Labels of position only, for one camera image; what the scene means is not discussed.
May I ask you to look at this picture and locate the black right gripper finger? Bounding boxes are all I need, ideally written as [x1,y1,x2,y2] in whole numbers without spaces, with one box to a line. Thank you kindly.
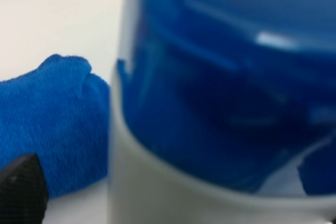
[1,154,49,224]

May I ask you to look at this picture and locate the clear glass cup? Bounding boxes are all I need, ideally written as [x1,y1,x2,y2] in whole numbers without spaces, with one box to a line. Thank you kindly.
[108,0,335,223]

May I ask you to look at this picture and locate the blue microfibre cloth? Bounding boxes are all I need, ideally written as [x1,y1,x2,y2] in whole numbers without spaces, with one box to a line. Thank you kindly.
[1,55,109,198]

